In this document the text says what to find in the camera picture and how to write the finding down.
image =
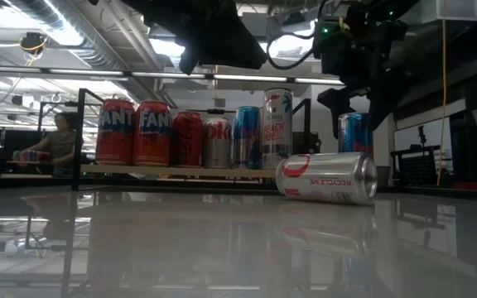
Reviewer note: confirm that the blue silver Red Bull can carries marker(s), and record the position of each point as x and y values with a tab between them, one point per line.
247	136
354	132

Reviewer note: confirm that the ceiling light strip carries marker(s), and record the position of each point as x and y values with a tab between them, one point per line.
160	75
251	78
317	80
85	71

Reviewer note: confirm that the red Coke Zero can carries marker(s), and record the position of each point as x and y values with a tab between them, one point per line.
186	138

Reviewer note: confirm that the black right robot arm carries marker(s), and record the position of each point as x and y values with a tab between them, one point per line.
400	6

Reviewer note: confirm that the red Fanta can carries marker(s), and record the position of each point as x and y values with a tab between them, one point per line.
152	134
115	132

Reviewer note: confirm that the white table cover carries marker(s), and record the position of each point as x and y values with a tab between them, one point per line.
238	256

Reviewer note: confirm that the grey chair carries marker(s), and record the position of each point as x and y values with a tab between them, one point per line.
383	176

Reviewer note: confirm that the silver ventilation duct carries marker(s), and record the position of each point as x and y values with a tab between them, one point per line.
93	49

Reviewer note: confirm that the silver Diet Coke can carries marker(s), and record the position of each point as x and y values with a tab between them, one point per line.
218	142
329	178

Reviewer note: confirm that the person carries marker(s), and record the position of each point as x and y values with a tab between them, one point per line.
62	142

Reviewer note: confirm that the white Celsius can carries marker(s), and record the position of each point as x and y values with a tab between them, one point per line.
278	128

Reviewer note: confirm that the wooden shelf with black frame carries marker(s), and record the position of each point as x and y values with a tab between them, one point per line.
139	170

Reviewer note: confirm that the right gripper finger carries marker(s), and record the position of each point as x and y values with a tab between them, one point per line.
383	103
338	101

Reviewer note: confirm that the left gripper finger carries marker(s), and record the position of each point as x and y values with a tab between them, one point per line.
234	49
189	60

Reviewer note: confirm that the white ceiling box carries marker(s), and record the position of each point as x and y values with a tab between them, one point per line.
462	10

